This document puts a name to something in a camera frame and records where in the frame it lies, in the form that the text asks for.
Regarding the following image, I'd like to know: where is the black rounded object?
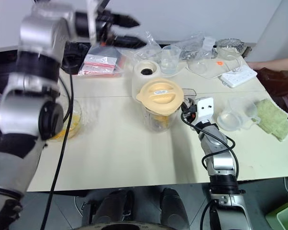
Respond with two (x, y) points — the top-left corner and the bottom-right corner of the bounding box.
(61, 42), (89, 72)

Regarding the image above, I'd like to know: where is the white power strip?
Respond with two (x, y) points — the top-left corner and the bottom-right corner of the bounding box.
(220, 65), (258, 89)

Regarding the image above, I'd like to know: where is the dark rounded shape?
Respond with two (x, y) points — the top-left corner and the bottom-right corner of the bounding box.
(159, 188), (190, 228)
(96, 189), (135, 225)

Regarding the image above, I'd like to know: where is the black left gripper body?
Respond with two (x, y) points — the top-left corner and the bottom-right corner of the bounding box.
(96, 9), (117, 46)

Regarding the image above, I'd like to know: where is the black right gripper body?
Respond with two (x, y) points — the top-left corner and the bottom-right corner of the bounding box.
(187, 98), (199, 122)

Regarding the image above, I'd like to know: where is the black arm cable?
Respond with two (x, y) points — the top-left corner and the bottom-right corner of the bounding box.
(40, 76), (75, 230)
(181, 111), (240, 230)

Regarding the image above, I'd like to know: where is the cut crystal glass bowl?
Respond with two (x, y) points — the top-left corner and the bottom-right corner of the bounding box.
(215, 38), (245, 55)

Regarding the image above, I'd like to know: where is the light green plastic bin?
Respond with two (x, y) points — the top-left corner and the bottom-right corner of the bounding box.
(265, 201), (288, 230)

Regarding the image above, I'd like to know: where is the red striped zip bags stack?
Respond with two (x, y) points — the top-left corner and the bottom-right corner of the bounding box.
(77, 45), (125, 78)

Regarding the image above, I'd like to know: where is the beige blender jar lid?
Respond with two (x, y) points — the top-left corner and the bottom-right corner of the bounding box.
(135, 78), (185, 116)

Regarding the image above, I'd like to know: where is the clear glass bowl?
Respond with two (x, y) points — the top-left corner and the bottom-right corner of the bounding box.
(47, 99), (83, 142)

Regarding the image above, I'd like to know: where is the light green folded cloth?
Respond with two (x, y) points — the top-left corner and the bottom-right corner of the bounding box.
(253, 98), (288, 142)

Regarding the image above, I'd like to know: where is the clear plastic handled jug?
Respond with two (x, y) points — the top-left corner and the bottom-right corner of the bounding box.
(217, 99), (261, 132)

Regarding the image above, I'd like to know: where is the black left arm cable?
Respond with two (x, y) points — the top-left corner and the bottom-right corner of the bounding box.
(40, 76), (75, 230)

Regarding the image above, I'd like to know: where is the clear glass blender jar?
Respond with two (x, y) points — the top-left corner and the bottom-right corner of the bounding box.
(141, 88), (198, 134)

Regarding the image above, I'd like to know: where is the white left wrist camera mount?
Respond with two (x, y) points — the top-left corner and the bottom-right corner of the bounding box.
(86, 0), (106, 45)

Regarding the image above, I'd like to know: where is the clear crumpled plastic bag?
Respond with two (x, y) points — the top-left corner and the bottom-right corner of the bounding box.
(133, 31), (163, 66)
(179, 32), (218, 61)

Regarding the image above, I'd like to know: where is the dark brown garment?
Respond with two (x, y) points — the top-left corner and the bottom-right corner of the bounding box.
(256, 68), (288, 104)

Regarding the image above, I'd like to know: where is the clear plastic measuring cup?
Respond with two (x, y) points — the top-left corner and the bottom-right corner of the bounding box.
(160, 45), (180, 75)

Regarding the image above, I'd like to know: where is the small clear plastic bowl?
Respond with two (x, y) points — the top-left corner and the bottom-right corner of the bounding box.
(217, 46), (240, 61)

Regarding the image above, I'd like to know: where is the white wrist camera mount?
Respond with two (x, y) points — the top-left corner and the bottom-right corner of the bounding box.
(195, 96), (214, 124)
(86, 0), (106, 45)

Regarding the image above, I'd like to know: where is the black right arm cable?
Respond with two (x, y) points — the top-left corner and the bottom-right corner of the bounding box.
(181, 111), (240, 230)

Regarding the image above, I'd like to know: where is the white blender base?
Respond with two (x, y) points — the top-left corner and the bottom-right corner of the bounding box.
(131, 60), (162, 96)

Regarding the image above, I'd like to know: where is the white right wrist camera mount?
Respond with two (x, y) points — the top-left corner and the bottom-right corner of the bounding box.
(195, 96), (214, 124)

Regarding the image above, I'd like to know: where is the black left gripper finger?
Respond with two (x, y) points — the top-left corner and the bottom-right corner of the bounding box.
(111, 11), (141, 29)
(113, 35), (148, 49)

